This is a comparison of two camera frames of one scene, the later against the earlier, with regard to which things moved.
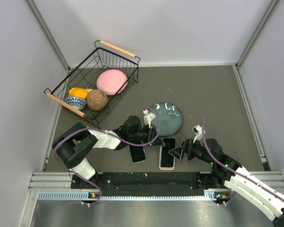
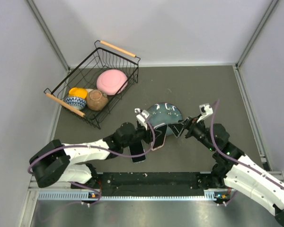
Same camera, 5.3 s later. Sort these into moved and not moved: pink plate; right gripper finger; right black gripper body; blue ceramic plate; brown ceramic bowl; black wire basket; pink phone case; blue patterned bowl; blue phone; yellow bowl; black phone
Moved: black phone; right gripper finger; pink phone case; right black gripper body
Not moved: blue phone; brown ceramic bowl; black wire basket; blue ceramic plate; yellow bowl; blue patterned bowl; pink plate
